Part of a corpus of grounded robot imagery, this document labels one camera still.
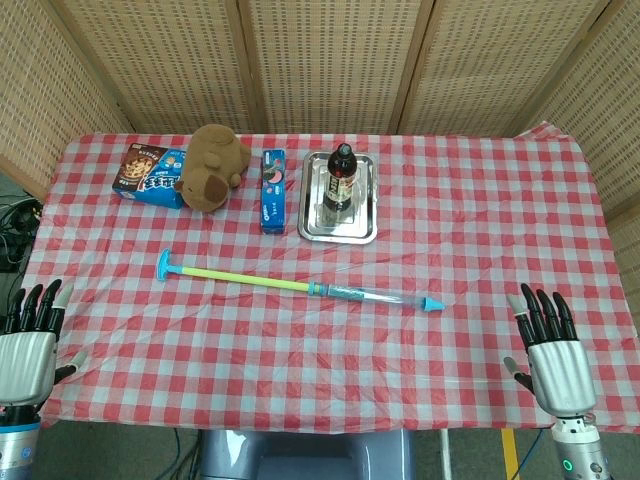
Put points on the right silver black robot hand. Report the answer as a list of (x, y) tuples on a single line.
[(560, 372)]

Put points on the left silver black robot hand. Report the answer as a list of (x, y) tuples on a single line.
[(27, 357)]

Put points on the large blue yellow toy syringe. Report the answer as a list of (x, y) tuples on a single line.
[(260, 280)]

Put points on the red white checkered tablecloth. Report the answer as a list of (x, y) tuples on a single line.
[(320, 350)]

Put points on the white table leg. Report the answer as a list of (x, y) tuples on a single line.
[(444, 455)]

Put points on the blue brown cookie box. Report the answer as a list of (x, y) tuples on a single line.
[(145, 180)]

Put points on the brown plush toy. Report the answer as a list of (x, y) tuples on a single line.
[(212, 170)]

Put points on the grey-blue robot torso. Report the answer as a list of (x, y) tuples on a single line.
[(305, 455)]

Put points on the rectangular stainless steel tray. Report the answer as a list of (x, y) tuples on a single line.
[(312, 220)]

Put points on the dark tea bottle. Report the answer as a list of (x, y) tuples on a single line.
[(340, 180)]

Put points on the blue Oreo cookie box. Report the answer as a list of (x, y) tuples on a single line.
[(273, 195)]

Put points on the bamboo folding screen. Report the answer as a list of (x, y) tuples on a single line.
[(330, 65)]

